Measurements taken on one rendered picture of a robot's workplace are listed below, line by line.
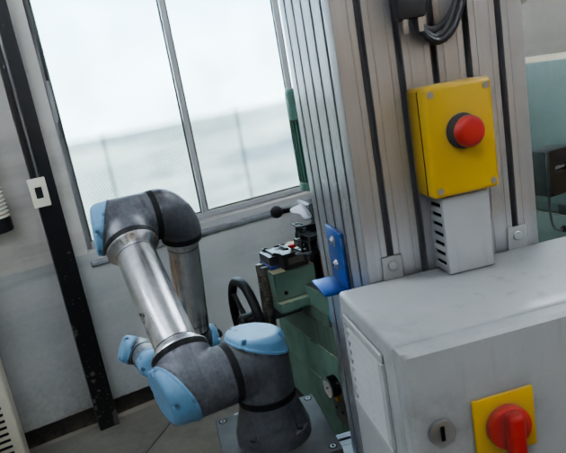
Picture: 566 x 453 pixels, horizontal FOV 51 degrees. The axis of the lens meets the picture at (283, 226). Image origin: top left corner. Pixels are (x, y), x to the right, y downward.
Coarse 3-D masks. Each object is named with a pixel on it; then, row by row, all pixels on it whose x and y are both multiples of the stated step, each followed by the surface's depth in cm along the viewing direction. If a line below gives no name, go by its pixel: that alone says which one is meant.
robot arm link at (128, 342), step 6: (126, 336) 158; (132, 336) 159; (120, 342) 160; (126, 342) 156; (132, 342) 156; (138, 342) 156; (120, 348) 159; (126, 348) 155; (132, 348) 156; (120, 354) 157; (126, 354) 155; (120, 360) 157; (126, 360) 156
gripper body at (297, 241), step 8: (296, 224) 159; (304, 224) 157; (312, 224) 156; (296, 232) 158; (304, 232) 155; (312, 232) 156; (296, 240) 158; (304, 240) 154; (312, 240) 150; (296, 248) 160; (304, 248) 159; (312, 248) 150
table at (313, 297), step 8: (312, 288) 175; (304, 296) 179; (312, 296) 176; (320, 296) 171; (280, 304) 176; (288, 304) 176; (296, 304) 177; (304, 304) 178; (312, 304) 178; (320, 304) 172; (328, 304) 167; (280, 312) 176; (328, 312) 168
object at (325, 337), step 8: (304, 312) 186; (288, 320) 201; (296, 320) 194; (304, 320) 188; (312, 320) 181; (304, 328) 190; (312, 328) 183; (320, 328) 177; (328, 328) 171; (312, 336) 185; (320, 336) 179; (328, 336) 173; (320, 344) 180; (328, 344) 174; (336, 352) 170
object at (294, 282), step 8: (312, 264) 179; (272, 272) 176; (280, 272) 175; (288, 272) 176; (296, 272) 177; (304, 272) 178; (312, 272) 179; (272, 280) 176; (280, 280) 176; (288, 280) 177; (296, 280) 178; (304, 280) 179; (272, 288) 178; (280, 288) 176; (288, 288) 177; (296, 288) 178; (304, 288) 179; (272, 296) 180; (280, 296) 176; (288, 296) 177; (296, 296) 179
